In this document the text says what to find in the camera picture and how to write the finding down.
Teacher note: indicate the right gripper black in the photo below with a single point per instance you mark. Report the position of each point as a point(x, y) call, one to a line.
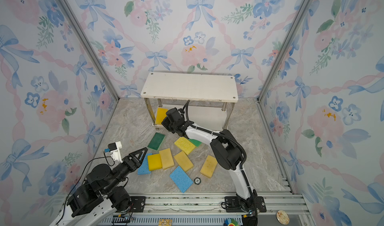
point(165, 122)

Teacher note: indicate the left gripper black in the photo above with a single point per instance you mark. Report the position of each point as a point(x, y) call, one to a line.
point(133, 163)

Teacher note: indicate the bright yellow sponge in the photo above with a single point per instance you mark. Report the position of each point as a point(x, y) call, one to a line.
point(154, 162)
point(160, 115)

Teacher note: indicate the large blue sponge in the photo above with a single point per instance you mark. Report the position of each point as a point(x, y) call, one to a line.
point(181, 179)

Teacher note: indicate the tan yellow orange-backed sponge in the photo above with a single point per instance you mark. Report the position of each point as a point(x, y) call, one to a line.
point(209, 166)

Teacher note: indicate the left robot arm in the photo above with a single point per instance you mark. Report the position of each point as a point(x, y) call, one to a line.
point(103, 194)

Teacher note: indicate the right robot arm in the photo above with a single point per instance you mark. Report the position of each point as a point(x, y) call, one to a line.
point(229, 154)

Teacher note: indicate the white two-tier shelf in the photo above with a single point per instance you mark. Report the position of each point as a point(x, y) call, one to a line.
point(161, 86)

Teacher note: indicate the blue sponge left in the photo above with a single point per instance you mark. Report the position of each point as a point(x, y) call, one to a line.
point(144, 168)

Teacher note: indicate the yellow-green sponge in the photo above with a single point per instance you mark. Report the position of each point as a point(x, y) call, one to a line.
point(185, 145)

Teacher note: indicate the dark green scouring sponge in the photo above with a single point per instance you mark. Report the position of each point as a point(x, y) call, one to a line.
point(156, 141)

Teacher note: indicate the green sponge right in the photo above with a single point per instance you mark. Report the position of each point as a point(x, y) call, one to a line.
point(196, 143)

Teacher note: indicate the pale yellow sponge left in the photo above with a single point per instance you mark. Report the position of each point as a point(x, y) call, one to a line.
point(166, 158)

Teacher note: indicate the poker chip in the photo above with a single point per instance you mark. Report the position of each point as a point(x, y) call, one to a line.
point(197, 180)

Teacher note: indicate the small yellow circuit board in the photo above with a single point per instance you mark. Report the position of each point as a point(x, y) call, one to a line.
point(165, 222)

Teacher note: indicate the colourful toy object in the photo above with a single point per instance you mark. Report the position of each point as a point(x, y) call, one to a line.
point(230, 222)

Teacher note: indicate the round beige disc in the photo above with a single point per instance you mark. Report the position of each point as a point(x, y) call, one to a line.
point(282, 217)

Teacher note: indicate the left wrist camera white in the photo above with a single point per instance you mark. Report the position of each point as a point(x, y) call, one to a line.
point(113, 150)

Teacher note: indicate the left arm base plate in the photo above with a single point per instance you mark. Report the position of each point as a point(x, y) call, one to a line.
point(135, 204)

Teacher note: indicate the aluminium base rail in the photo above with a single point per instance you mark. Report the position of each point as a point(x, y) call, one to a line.
point(205, 209)

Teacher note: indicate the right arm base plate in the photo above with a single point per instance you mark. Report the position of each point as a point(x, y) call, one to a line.
point(237, 205)

